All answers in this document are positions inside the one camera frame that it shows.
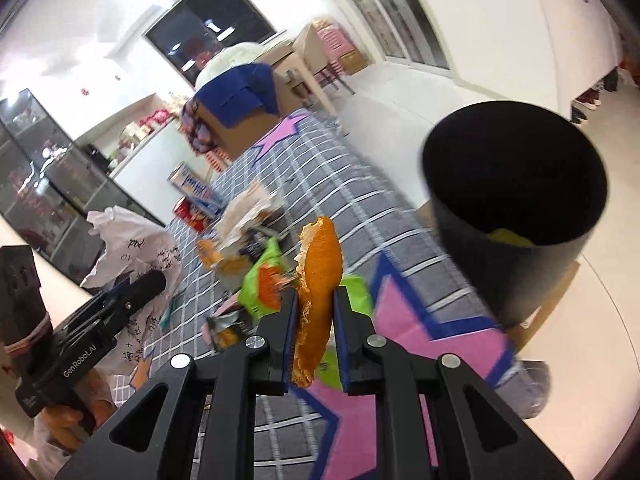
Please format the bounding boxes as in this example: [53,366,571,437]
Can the orange crinkled snack wrapper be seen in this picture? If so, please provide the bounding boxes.
[291,216,343,388]

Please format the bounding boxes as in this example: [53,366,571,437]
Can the white printed paper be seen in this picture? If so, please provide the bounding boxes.
[81,206,183,375]

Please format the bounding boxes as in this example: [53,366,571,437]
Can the white paper bag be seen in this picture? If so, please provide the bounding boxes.
[215,178,285,254]

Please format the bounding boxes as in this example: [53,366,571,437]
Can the black round trash bin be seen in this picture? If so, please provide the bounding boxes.
[422,101,608,328]

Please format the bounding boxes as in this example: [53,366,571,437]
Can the person's left hand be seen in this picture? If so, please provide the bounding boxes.
[36,370,116,452]

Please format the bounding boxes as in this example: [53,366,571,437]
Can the silver teal foil wrapper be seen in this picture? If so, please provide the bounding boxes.
[201,309,254,352]

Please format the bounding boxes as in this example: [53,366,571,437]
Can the grey checkered star tablecloth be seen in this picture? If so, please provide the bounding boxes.
[98,109,551,480]

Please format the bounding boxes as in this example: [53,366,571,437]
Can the green persimmon snack bag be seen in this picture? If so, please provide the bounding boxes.
[238,237,373,390]

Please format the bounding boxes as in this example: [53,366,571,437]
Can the yellow orange snack bag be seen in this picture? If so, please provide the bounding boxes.
[196,238,252,274]

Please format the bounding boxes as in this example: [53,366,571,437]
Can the glass door display fridge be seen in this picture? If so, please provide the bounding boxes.
[0,89,160,284]

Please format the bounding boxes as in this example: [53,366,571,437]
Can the red drink can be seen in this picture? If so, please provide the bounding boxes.
[172,197,209,233]

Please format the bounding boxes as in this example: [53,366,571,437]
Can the white counter cabinet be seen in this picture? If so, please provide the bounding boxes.
[111,119,214,224]

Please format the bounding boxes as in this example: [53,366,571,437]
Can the tall blue white can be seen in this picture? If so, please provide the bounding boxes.
[168,162,227,218]

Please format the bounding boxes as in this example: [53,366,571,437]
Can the cardboard box with blue cloth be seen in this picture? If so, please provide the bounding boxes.
[180,63,309,160]

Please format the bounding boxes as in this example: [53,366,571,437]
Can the pink plastic stool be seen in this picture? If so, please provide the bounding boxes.
[314,20,356,74]

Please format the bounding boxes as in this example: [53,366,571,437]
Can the glass balcony door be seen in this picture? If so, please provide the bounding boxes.
[350,0,449,70]

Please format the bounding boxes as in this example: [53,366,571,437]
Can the dark window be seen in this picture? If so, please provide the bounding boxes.
[144,0,276,84]

